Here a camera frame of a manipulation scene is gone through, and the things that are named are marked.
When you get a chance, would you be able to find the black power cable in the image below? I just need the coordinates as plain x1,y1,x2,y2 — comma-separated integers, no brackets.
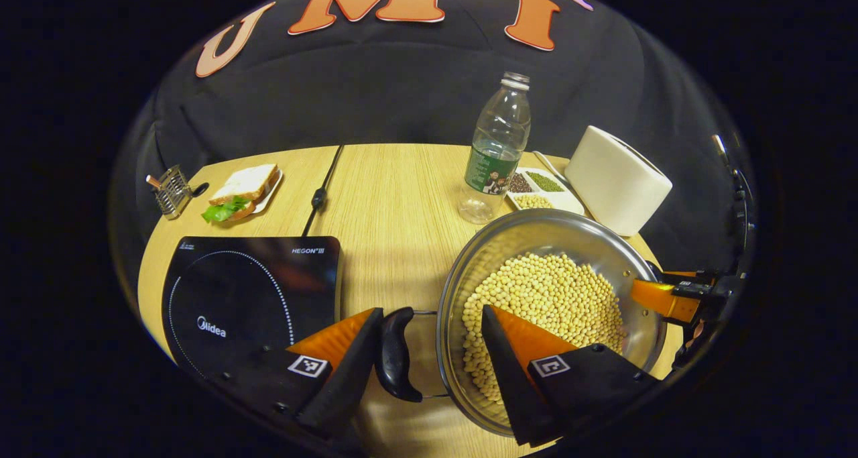
302,144,345,237

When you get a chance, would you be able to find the white divided grain dish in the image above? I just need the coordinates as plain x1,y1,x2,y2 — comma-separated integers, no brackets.
506,167,585,215

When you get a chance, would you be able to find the pile of yellow soybeans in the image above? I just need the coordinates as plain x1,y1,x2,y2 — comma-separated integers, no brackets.
461,252,627,405

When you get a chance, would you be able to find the steel pot with black handles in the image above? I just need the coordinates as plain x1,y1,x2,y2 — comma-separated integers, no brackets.
374,209,671,439

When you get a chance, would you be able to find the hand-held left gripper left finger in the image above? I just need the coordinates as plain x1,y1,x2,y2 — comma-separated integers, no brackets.
201,306,385,442

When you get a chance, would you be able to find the clear plastic water bottle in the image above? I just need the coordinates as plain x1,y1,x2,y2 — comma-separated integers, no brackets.
458,72,532,225

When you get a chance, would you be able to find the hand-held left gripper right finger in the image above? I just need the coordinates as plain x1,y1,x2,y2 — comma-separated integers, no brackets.
481,304,661,447

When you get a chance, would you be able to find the black induction cooktop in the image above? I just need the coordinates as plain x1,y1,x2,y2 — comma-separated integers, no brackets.
161,235,343,378

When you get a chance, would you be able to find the white toaster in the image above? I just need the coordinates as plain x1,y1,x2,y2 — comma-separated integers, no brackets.
564,125,673,237

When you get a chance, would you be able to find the white spoon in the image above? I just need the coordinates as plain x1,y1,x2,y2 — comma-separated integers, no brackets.
533,151,570,185

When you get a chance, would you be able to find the wire metal holder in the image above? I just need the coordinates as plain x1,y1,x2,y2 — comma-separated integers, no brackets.
156,165,195,219

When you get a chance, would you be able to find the sandwich with lettuce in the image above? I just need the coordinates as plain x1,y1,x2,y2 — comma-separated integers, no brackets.
201,164,279,224

